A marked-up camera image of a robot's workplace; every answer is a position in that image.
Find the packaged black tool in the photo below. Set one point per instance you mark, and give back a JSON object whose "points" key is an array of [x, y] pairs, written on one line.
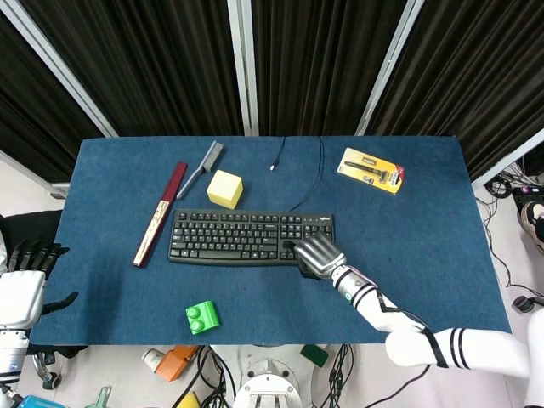
{"points": [[372, 170]]}

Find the blue box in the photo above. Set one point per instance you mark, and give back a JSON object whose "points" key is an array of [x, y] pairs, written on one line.
{"points": [[36, 402]]}

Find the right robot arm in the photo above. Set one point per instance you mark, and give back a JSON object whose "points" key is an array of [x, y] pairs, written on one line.
{"points": [[408, 327]]}

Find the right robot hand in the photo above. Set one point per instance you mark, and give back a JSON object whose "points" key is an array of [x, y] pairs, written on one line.
{"points": [[316, 255]]}

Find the dark green block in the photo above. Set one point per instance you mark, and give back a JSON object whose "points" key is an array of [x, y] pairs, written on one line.
{"points": [[315, 355]]}

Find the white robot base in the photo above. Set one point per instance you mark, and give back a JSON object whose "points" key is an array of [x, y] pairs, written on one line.
{"points": [[272, 382]]}

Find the dark red folded fan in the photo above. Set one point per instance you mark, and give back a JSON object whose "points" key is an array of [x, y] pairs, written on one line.
{"points": [[159, 214]]}

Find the yellow cube block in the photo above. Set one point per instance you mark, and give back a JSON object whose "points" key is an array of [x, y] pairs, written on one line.
{"points": [[225, 189]]}

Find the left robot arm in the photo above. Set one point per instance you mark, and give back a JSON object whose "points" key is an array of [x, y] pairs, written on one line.
{"points": [[10, 361]]}

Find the teal plastic tool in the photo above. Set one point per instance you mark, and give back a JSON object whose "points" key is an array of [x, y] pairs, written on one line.
{"points": [[101, 397]]}

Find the grey caster wheel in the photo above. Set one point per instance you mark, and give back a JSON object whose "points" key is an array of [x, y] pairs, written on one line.
{"points": [[50, 380]]}

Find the black keyboard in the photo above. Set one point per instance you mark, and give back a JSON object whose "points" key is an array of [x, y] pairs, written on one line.
{"points": [[238, 238]]}

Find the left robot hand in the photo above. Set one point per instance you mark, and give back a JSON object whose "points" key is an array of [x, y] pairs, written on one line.
{"points": [[25, 280]]}

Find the green toy brick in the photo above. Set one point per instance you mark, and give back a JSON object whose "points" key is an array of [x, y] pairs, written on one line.
{"points": [[203, 316]]}

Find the orange and white device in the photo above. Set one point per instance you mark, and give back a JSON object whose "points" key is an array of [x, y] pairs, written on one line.
{"points": [[172, 361]]}

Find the yellow object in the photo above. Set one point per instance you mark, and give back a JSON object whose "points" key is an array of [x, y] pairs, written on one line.
{"points": [[189, 400]]}

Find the shoe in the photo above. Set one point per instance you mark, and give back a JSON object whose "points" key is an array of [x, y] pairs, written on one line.
{"points": [[533, 219]]}

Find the blue table cloth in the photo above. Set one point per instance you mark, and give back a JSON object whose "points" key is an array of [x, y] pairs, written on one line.
{"points": [[272, 238]]}

